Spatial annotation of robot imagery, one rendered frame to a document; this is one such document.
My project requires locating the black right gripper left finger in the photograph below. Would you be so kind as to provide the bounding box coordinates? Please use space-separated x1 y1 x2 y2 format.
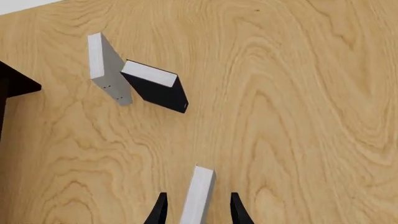
144 192 169 224

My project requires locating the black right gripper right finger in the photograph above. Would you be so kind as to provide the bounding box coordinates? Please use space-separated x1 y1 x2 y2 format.
230 192 255 224

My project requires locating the white-paged book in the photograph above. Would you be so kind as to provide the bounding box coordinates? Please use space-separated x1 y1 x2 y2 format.
179 164 216 224

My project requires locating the dark wooden cabinet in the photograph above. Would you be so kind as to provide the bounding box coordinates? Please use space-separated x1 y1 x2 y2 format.
0 60 42 144

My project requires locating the black-covered book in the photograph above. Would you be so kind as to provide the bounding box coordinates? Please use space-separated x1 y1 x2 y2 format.
119 59 190 114

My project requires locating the grey-covered book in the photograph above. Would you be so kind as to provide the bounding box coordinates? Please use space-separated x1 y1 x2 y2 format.
87 32 133 106

